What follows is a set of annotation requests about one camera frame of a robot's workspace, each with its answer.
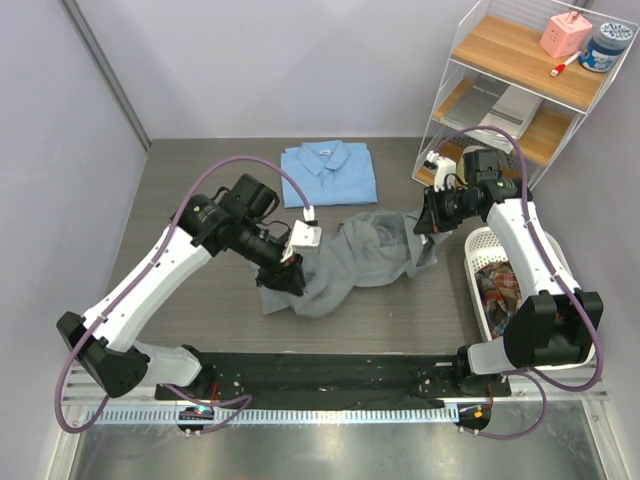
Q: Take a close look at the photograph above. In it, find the purple cable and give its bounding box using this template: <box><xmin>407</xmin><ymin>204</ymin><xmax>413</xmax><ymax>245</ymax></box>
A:
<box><xmin>53</xmin><ymin>155</ymin><xmax>317</xmax><ymax>434</ymax></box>
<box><xmin>431</xmin><ymin>124</ymin><xmax>605</xmax><ymax>439</ymax></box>

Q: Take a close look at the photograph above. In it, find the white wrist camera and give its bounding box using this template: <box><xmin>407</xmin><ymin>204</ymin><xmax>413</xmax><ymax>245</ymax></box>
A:
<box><xmin>281</xmin><ymin>220</ymin><xmax>322</xmax><ymax>262</ymax></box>
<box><xmin>423</xmin><ymin>150</ymin><xmax>457</xmax><ymax>192</ymax></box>

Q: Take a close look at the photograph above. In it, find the white wire wooden shelf rack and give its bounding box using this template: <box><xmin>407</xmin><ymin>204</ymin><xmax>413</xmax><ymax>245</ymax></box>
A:
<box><xmin>412</xmin><ymin>1</ymin><xmax>639</xmax><ymax>186</ymax></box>

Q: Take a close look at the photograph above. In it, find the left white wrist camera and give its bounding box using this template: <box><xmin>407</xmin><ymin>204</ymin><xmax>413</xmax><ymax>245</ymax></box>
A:
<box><xmin>281</xmin><ymin>220</ymin><xmax>322</xmax><ymax>262</ymax></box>

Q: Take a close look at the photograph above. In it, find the blue white lidded jar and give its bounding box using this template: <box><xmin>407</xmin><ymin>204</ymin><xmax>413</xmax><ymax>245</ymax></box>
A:
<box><xmin>579</xmin><ymin>22</ymin><xmax>634</xmax><ymax>73</ymax></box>

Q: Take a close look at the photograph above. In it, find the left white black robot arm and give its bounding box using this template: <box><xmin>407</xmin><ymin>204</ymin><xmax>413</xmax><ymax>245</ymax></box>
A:
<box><xmin>57</xmin><ymin>174</ymin><xmax>306</xmax><ymax>399</ymax></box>

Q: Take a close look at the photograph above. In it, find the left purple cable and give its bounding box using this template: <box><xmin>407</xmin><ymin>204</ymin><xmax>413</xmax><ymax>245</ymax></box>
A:
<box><xmin>53</xmin><ymin>155</ymin><xmax>317</xmax><ymax>434</ymax></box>

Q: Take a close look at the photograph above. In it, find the red plaid shirt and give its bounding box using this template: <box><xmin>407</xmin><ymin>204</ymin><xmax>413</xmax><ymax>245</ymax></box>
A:
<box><xmin>474</xmin><ymin>261</ymin><xmax>522</xmax><ymax>338</ymax></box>

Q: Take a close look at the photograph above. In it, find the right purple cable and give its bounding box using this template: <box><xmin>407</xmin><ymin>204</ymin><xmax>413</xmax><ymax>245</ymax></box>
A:
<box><xmin>431</xmin><ymin>124</ymin><xmax>605</xmax><ymax>439</ymax></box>

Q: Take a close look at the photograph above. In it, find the white slotted cable duct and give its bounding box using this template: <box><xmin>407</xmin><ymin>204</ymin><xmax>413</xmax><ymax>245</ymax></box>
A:
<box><xmin>97</xmin><ymin>404</ymin><xmax>459</xmax><ymax>426</ymax></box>

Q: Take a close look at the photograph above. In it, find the folded light blue shirt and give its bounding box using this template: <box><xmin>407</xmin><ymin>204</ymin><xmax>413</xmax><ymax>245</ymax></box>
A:
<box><xmin>280</xmin><ymin>140</ymin><xmax>378</xmax><ymax>207</ymax></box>

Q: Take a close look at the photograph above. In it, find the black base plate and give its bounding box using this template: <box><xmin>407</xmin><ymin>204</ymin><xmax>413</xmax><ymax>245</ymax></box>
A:
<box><xmin>182</xmin><ymin>352</ymin><xmax>511</xmax><ymax>401</ymax></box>

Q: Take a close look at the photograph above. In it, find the grey booklet stack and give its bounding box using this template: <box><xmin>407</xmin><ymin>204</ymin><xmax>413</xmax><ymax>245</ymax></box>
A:
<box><xmin>440</xmin><ymin>75</ymin><xmax>543</xmax><ymax>140</ymax></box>

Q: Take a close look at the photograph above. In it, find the grey long sleeve shirt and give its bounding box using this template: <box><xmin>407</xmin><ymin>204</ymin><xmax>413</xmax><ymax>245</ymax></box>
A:
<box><xmin>259</xmin><ymin>210</ymin><xmax>449</xmax><ymax>318</ymax></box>

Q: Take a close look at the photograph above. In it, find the pink cube power socket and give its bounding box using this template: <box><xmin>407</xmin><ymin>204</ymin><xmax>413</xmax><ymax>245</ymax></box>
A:
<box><xmin>539</xmin><ymin>11</ymin><xmax>593</xmax><ymax>58</ymax></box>

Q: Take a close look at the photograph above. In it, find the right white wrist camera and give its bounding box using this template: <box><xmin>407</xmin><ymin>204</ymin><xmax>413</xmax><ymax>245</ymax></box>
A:
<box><xmin>423</xmin><ymin>150</ymin><xmax>457</xmax><ymax>192</ymax></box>

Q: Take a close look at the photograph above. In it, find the yellow translucent cup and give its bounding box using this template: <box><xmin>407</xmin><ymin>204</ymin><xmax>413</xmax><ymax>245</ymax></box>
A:
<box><xmin>456</xmin><ymin>145</ymin><xmax>482</xmax><ymax>186</ymax></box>

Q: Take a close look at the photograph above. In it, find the white plastic laundry basket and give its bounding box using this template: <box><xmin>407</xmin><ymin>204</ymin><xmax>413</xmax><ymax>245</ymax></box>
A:
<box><xmin>463</xmin><ymin>225</ymin><xmax>597</xmax><ymax>371</ymax></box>

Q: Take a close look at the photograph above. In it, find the red white marker pen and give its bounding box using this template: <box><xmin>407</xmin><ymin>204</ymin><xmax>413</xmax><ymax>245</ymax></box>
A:
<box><xmin>550</xmin><ymin>50</ymin><xmax>582</xmax><ymax>78</ymax></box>

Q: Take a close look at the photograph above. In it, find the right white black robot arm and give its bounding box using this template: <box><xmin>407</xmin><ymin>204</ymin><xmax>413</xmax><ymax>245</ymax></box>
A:
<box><xmin>414</xmin><ymin>148</ymin><xmax>604</xmax><ymax>395</ymax></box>

